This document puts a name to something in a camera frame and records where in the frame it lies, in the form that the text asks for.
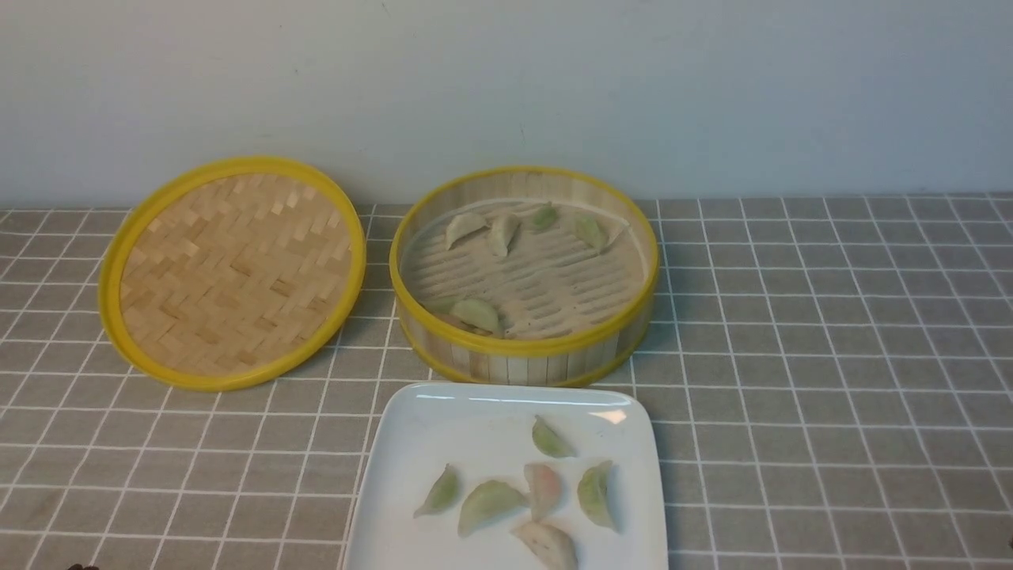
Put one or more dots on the green dumpling back middle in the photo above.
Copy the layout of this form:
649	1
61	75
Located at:
543	218

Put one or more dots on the white square plate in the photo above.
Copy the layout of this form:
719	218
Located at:
485	431

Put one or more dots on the white dumpling front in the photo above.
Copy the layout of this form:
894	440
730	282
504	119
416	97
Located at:
549	544

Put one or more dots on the grey checked tablecloth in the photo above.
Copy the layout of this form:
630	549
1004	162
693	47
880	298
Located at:
829	381

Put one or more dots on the green dumpling front left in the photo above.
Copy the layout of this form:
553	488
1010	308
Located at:
478	314

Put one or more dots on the green dumpling plate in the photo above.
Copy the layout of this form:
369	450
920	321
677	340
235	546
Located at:
444	491
594	495
487	501
549	442

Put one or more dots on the green dumpling plate left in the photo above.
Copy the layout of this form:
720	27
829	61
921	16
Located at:
444	491

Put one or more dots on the green dumpling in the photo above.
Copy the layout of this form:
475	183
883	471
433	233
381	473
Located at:
478	314
543	218
591	233

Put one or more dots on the white dumpling back middle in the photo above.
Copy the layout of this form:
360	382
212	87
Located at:
501	233

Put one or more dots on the bamboo steamer basket yellow rim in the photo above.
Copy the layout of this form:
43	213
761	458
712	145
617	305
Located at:
466	354

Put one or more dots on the green dumpling plate centre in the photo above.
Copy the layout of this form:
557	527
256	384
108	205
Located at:
487	501

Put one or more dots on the woven bamboo steamer lid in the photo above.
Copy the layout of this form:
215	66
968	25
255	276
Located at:
232	274

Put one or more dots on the green dumpling plate right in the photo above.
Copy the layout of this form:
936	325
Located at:
594	495

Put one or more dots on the pink dumpling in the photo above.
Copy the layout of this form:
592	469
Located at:
545	489

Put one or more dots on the green dumpling back right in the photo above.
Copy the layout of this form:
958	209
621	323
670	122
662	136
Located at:
591	233

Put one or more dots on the green dumpling plate top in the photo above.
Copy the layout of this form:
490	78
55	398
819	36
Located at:
549	442

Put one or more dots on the white mesh steamer liner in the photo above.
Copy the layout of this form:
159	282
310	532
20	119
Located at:
551	285

